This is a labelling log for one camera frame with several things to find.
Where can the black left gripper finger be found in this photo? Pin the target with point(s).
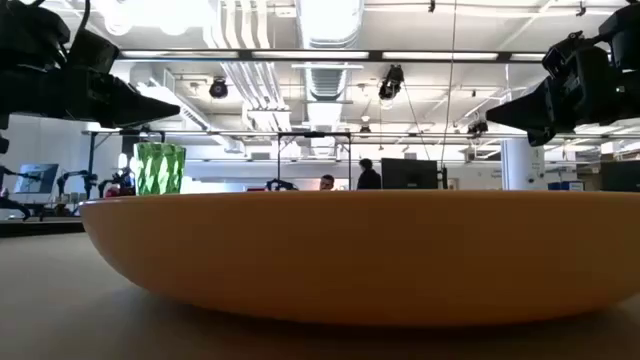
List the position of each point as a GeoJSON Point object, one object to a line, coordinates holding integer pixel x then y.
{"type": "Point", "coordinates": [135, 107]}

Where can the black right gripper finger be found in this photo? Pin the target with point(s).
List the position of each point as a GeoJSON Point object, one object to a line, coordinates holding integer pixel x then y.
{"type": "Point", "coordinates": [535, 112]}

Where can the green faceted cup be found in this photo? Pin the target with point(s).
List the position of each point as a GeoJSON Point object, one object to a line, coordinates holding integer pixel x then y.
{"type": "Point", "coordinates": [160, 170]}

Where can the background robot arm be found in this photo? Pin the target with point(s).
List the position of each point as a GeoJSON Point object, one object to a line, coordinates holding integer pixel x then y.
{"type": "Point", "coordinates": [12, 205]}

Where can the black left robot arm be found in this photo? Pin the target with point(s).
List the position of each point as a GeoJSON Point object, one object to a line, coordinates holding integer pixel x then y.
{"type": "Point", "coordinates": [25, 30]}

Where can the white round pillar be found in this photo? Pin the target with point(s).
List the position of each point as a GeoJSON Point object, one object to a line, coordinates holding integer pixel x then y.
{"type": "Point", "coordinates": [520, 165]}

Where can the tilted monitor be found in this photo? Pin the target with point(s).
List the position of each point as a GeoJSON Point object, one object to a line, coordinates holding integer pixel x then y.
{"type": "Point", "coordinates": [36, 178]}

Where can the black monitor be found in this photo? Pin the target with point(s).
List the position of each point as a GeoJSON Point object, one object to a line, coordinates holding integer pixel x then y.
{"type": "Point", "coordinates": [409, 173]}

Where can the person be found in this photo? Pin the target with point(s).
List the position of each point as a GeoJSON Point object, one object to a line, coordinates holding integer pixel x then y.
{"type": "Point", "coordinates": [369, 179]}
{"type": "Point", "coordinates": [327, 183]}

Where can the overhead light bar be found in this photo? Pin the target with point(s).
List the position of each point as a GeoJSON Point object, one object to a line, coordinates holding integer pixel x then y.
{"type": "Point", "coordinates": [310, 55]}

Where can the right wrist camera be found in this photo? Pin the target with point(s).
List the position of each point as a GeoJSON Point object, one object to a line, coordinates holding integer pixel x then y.
{"type": "Point", "coordinates": [560, 55]}

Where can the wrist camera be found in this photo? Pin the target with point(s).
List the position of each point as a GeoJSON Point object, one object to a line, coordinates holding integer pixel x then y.
{"type": "Point", "coordinates": [95, 52]}
{"type": "Point", "coordinates": [560, 55]}

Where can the black ceiling camera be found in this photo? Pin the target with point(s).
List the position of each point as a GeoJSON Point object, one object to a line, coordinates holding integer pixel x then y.
{"type": "Point", "coordinates": [218, 88]}
{"type": "Point", "coordinates": [477, 127]}
{"type": "Point", "coordinates": [391, 82]}

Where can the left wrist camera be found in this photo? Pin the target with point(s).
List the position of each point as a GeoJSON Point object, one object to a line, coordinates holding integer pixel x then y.
{"type": "Point", "coordinates": [95, 52]}

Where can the black background station frame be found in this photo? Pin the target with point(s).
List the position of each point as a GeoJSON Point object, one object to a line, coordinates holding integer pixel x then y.
{"type": "Point", "coordinates": [91, 160]}
{"type": "Point", "coordinates": [314, 134]}

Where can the black table frame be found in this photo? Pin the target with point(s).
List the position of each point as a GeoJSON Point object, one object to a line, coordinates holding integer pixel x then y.
{"type": "Point", "coordinates": [40, 227]}

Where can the ribbed ventilation duct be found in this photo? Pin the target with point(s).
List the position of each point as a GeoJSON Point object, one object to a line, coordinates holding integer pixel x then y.
{"type": "Point", "coordinates": [327, 30]}

